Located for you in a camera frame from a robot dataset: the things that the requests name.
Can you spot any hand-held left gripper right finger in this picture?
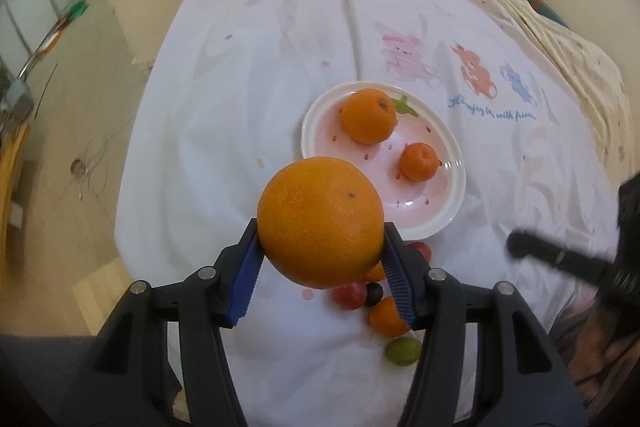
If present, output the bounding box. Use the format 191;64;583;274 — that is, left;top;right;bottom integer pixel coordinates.
382;222;587;427

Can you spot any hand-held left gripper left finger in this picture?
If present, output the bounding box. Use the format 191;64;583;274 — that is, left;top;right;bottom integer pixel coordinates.
60;218;266;427

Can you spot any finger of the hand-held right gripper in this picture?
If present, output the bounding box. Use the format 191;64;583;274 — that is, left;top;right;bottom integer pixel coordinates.
507;229;617;289

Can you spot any small mandarin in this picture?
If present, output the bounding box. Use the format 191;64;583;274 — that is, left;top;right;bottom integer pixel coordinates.
369;296;412;338
398;142;441;182
362;261;387;284

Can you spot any red cherry tomato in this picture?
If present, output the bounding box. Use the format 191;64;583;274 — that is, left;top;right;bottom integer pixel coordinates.
331;281;368;310
405;241;432;264

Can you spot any green grape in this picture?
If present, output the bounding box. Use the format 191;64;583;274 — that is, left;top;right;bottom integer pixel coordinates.
385;337;423;367

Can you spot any pink and white plate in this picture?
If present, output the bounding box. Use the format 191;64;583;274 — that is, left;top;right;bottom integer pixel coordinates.
300;80;467;240

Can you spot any large smooth orange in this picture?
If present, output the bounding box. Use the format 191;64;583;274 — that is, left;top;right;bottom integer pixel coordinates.
256;158;386;290

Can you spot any large orange with stem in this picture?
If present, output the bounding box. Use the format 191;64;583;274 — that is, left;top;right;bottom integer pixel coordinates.
341;88;399;146

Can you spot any beige patterned quilt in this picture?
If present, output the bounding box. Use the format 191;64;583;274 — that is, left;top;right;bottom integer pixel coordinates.
235;0;631;178

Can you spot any white cartoon printed cloth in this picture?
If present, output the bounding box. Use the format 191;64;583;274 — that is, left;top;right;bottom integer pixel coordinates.
114;0;623;427

